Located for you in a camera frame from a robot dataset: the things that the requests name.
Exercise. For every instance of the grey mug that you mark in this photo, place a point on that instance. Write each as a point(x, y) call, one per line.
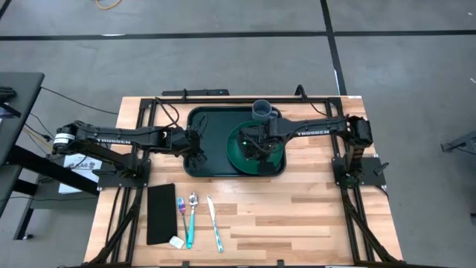
point(262, 109)

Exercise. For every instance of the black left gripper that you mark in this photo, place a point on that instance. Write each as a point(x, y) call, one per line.
point(184, 141)

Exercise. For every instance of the white paper sheet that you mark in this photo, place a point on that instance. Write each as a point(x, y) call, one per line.
point(80, 171)

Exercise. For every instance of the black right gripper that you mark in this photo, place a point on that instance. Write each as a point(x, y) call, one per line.
point(266, 139)

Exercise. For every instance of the green plate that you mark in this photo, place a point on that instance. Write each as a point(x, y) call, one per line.
point(233, 152)

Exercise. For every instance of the iridescent fork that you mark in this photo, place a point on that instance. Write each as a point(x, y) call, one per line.
point(181, 204)

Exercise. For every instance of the black desk leg beam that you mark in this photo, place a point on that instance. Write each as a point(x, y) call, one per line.
point(52, 171)

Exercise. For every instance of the black power strip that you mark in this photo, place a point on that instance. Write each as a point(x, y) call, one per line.
point(197, 92)

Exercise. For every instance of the small white eraser block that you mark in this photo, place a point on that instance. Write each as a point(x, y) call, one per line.
point(177, 242)

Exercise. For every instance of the black stand foot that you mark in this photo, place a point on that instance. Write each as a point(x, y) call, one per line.
point(461, 141)

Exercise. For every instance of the black serving tray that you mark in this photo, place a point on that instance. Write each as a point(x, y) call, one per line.
point(219, 149)

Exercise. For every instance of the black aluminium table frame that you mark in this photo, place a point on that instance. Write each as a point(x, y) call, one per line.
point(238, 100)

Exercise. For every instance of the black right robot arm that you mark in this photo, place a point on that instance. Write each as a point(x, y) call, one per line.
point(316, 126)

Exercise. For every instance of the dark bowl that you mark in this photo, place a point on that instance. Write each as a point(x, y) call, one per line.
point(250, 155)

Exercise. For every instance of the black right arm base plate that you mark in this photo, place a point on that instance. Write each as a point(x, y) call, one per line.
point(368, 178)

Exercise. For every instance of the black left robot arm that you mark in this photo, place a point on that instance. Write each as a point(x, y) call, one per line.
point(122, 136)

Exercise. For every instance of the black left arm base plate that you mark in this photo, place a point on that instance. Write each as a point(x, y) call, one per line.
point(122, 180)

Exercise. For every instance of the dark grey desk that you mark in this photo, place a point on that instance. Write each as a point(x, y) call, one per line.
point(20, 108)

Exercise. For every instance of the black cloth napkin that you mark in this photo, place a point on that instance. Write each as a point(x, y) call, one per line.
point(161, 214)

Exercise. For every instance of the black object on desk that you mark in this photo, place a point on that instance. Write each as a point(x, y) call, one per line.
point(6, 93)

